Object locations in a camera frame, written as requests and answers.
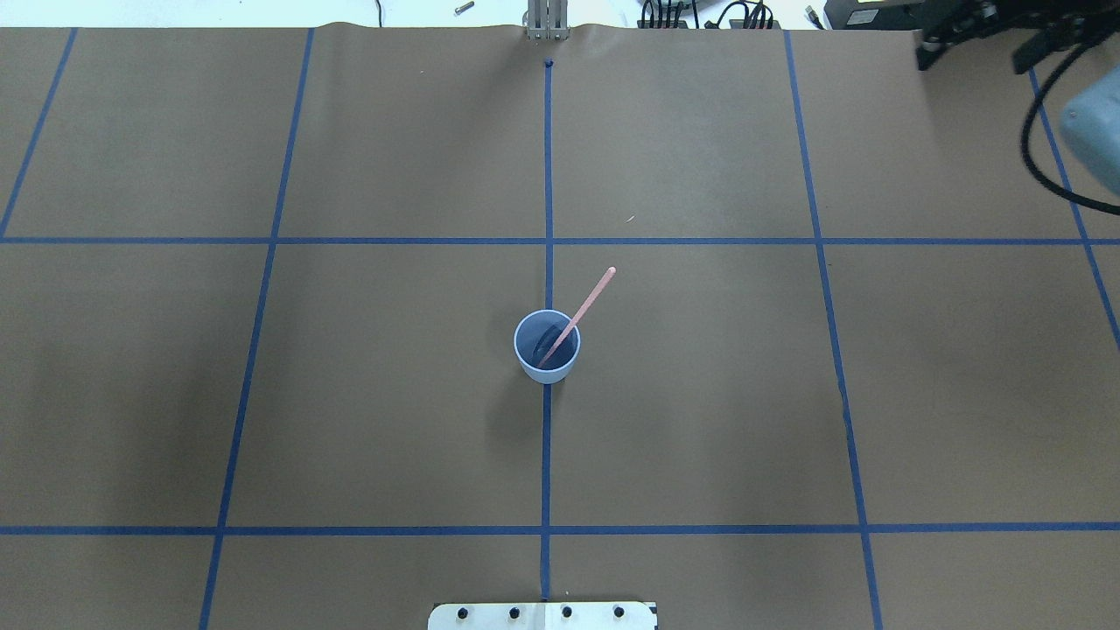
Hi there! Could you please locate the blue plastic cup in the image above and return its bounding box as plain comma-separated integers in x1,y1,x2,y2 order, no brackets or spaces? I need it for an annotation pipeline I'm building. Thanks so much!
512,311,584,385

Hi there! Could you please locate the pink chopstick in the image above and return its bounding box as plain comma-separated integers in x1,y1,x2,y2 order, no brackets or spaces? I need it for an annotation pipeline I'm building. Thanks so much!
533,266,617,368

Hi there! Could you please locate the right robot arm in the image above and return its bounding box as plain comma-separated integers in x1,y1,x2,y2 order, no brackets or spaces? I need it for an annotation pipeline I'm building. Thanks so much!
1060,67,1119,194

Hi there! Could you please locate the black power strip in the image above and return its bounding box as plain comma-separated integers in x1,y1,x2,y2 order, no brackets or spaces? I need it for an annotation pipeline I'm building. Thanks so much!
634,1,781,31

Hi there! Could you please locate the aluminium frame post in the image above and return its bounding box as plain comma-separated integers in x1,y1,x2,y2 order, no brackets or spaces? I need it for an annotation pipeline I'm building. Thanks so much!
523,0,571,41

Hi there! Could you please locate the white mast base plate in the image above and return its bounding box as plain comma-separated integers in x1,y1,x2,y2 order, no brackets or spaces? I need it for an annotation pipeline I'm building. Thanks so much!
427,601,660,629

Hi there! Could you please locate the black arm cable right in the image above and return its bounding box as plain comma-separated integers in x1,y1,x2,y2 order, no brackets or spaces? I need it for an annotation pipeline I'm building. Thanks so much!
1020,35,1120,216

